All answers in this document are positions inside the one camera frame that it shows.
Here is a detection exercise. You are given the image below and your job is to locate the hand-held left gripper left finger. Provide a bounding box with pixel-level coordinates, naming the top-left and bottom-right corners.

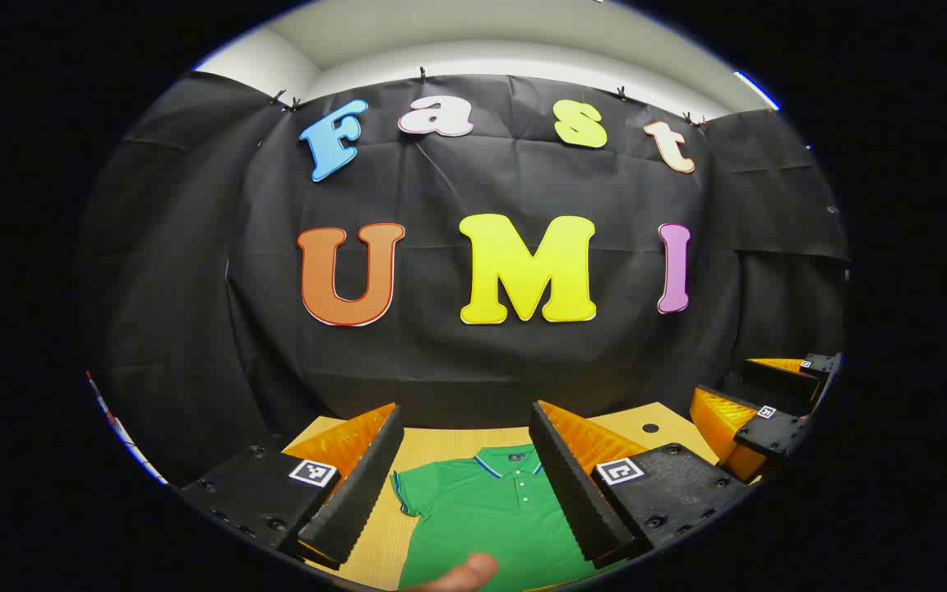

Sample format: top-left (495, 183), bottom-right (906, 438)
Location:
top-left (180, 403), bottom-right (405, 570)

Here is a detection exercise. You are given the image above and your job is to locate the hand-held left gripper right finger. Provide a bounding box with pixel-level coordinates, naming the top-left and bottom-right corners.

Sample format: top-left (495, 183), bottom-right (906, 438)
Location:
top-left (529, 400), bottom-right (752, 570)

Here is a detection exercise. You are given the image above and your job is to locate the green polo T-shirt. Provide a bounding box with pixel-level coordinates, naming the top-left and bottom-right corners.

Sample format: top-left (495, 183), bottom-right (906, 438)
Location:
top-left (391, 444), bottom-right (606, 592)

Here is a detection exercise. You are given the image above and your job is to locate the black backdrop cloth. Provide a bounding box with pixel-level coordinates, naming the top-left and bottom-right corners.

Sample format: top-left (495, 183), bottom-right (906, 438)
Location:
top-left (79, 70), bottom-right (851, 486)

